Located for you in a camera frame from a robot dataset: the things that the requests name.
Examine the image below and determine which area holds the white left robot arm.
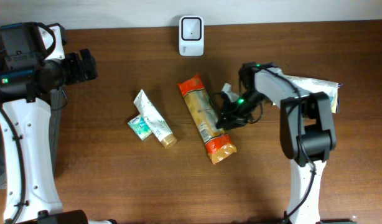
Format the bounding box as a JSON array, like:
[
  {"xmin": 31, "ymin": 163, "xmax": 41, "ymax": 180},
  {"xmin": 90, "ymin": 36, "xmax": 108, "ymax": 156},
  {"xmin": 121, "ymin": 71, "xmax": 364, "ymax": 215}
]
[{"xmin": 0, "ymin": 49, "xmax": 97, "ymax": 223}]

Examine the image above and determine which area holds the teal tissue packet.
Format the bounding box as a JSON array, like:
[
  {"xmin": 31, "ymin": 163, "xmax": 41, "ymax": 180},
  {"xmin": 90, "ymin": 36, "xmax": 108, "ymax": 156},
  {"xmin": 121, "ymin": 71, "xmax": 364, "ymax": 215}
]
[{"xmin": 128, "ymin": 114, "xmax": 152, "ymax": 141}]

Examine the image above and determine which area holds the yellow white snack bag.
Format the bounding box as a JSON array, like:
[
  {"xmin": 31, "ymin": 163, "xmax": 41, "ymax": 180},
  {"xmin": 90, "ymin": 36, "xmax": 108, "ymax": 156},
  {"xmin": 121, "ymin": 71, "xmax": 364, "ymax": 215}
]
[{"xmin": 286, "ymin": 75, "xmax": 341, "ymax": 113}]

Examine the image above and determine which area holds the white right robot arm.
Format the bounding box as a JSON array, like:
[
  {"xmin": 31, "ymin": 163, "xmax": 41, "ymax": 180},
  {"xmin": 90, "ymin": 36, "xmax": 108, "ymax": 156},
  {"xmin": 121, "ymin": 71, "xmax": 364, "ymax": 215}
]
[{"xmin": 217, "ymin": 62, "xmax": 337, "ymax": 223}]

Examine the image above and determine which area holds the orange spaghetti packet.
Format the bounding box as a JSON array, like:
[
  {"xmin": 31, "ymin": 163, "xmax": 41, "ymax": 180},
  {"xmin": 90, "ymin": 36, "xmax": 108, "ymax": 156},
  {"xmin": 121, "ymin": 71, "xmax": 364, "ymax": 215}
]
[{"xmin": 177, "ymin": 74, "xmax": 236, "ymax": 164}]

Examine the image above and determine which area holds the white barcode scanner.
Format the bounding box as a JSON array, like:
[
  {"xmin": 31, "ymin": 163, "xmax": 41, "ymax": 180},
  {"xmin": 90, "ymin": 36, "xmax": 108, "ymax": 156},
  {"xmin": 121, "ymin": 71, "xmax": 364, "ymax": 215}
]
[{"xmin": 179, "ymin": 15, "xmax": 205, "ymax": 57}]

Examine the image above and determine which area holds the white cream tube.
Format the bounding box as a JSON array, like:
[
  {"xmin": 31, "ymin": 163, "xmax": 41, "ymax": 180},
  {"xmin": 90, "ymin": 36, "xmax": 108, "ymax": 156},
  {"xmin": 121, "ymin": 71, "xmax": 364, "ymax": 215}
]
[{"xmin": 133, "ymin": 90, "xmax": 177, "ymax": 149}]

